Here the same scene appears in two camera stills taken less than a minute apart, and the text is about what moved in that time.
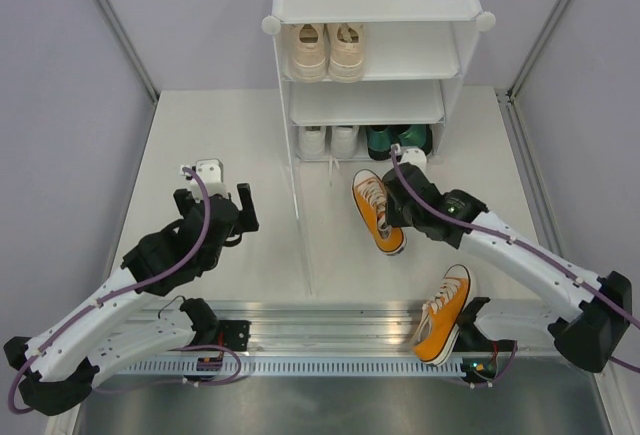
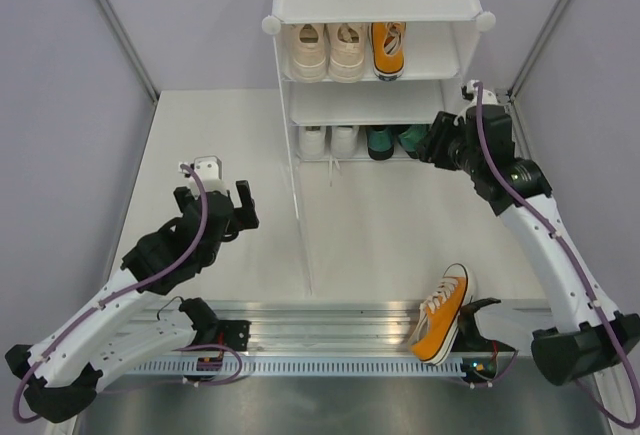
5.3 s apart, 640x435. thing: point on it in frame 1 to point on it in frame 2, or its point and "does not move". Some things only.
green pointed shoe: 417,136 does not move
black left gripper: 246,221 does not move
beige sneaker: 346,52 does not move
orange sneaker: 370,196 to 388,46
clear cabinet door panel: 296,180 does not move
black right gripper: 393,219 to 442,127
